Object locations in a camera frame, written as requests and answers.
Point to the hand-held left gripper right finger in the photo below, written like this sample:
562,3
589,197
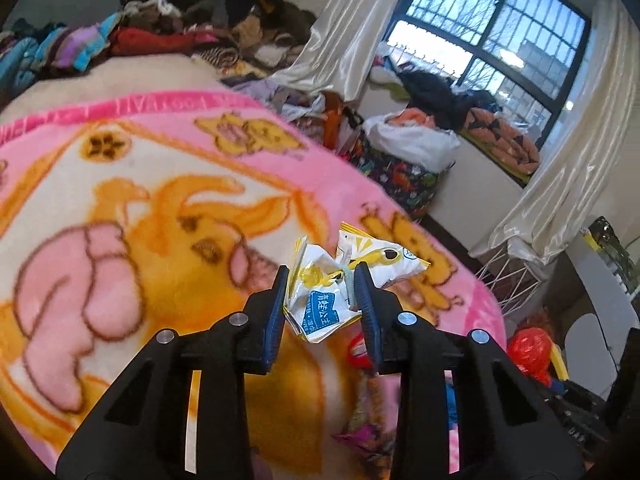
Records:
367,315

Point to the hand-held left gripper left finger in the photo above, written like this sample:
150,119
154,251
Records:
277,315

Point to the red snack wrapper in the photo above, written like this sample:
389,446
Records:
359,352

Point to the white yellow snack wrapper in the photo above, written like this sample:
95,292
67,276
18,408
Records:
320,305

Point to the red plastic bag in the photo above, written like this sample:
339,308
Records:
530,352

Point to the blue wrapper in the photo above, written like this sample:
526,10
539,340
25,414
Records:
451,405

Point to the purple pink snack wrapper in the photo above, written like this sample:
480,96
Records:
360,440

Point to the dinosaur print laundry basket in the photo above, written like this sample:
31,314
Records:
405,180

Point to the white dresser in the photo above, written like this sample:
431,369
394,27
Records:
600,285

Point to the pink bear printed blanket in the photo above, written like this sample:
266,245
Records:
150,210

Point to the white plastic bag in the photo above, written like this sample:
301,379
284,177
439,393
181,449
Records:
415,135

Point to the dark green bag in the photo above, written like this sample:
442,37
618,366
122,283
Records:
607,240

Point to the orange bag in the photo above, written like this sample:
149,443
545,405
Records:
340,120

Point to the grey lilac crumpled cloth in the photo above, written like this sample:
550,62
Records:
280,100

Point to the orange patterned quilt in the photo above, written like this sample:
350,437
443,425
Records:
505,140

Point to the black crumpled clothes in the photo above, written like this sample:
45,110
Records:
435,95

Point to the long cream satin curtain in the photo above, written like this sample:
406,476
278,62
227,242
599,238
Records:
575,160

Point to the short cream satin curtain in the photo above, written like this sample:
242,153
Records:
350,20

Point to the barred window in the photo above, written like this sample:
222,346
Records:
480,25

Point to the pile of clothes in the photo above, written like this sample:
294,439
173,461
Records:
175,15

